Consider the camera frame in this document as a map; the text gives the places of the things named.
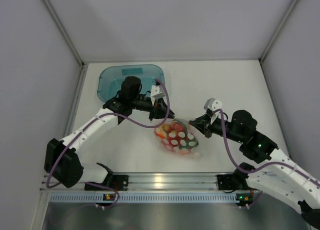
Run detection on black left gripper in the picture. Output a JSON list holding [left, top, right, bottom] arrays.
[[130, 95, 174, 121]]

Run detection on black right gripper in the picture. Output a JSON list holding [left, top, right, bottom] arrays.
[[189, 112, 245, 144]]

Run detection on clear zip top bag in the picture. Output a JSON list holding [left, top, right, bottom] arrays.
[[153, 117, 203, 160]]

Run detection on fake food pieces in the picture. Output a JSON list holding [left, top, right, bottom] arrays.
[[154, 120, 199, 156]]

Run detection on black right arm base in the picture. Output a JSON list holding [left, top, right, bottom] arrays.
[[217, 174, 248, 191]]

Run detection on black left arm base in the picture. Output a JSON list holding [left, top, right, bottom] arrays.
[[84, 174, 129, 191]]

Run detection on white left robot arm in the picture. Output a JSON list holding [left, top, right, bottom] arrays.
[[44, 76, 175, 190]]

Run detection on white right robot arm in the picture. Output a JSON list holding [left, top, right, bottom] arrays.
[[189, 109, 320, 229]]

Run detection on teal plastic bin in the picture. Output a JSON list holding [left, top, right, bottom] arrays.
[[97, 64, 165, 102]]

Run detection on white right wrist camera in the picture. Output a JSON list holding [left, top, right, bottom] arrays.
[[204, 98, 223, 125]]

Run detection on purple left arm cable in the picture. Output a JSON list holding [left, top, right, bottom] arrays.
[[46, 78, 171, 188]]

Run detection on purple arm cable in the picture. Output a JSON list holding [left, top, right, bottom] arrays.
[[46, 78, 171, 188], [212, 109, 320, 186]]

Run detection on aluminium mounting rail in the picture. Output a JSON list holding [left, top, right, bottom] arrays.
[[39, 172, 253, 192]]

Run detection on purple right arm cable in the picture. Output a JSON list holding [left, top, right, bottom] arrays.
[[212, 109, 320, 186]]

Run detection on grey slotted cable duct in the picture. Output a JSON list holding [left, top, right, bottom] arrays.
[[50, 192, 253, 204]]

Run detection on aluminium frame post left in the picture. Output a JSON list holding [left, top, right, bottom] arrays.
[[37, 0, 86, 66]]

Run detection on aluminium frame post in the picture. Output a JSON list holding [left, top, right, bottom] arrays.
[[37, 0, 86, 66], [258, 0, 307, 62]]

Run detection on aluminium frame post right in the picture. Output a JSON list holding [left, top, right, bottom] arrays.
[[258, 0, 307, 62]]

